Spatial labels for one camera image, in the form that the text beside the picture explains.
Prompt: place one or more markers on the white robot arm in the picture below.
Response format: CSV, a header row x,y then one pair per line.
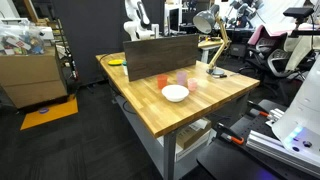
x,y
299,128

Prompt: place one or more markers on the black camera on stand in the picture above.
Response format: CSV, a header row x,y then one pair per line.
x,y
300,14

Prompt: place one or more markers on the cardboard box under table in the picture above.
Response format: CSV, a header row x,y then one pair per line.
x,y
191,133

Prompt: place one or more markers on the dark wooden board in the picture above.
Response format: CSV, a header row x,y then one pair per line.
x,y
155,56

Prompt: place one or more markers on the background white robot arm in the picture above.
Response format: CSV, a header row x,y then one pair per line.
x,y
139,26

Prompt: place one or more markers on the pink mug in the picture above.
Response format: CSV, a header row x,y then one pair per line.
x,y
192,84

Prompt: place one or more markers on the aluminium extrusion rail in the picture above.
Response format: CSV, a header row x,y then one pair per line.
x,y
273,148

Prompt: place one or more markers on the far black orange clamp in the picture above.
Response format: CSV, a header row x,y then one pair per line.
x,y
258,108

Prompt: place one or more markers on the white bowl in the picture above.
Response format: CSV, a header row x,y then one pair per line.
x,y
175,93

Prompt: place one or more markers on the pink grey office chair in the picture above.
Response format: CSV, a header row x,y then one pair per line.
x,y
278,55

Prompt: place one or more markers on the near black orange clamp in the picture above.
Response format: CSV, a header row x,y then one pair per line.
x,y
226,133

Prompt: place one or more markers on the wooden table with grey frame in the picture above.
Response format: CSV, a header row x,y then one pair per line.
x,y
157,115

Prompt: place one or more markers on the purple translucent cup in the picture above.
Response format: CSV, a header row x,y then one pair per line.
x,y
181,77

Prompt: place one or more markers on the white green-lidded container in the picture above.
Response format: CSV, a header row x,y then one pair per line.
x,y
124,65

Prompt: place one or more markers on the black orange clamp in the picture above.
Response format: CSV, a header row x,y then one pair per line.
x,y
258,108
226,133

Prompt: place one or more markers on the orange floor mat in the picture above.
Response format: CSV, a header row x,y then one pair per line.
x,y
50,113

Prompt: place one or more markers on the red plastic cup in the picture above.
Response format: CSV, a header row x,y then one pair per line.
x,y
162,81

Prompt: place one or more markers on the clear bag of items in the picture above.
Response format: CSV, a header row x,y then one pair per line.
x,y
22,39

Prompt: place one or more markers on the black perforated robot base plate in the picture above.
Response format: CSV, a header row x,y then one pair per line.
x,y
224,160

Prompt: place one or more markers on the large cardboard box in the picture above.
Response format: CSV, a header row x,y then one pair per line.
x,y
32,79

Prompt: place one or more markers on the yellow plate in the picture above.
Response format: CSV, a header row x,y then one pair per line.
x,y
115,62

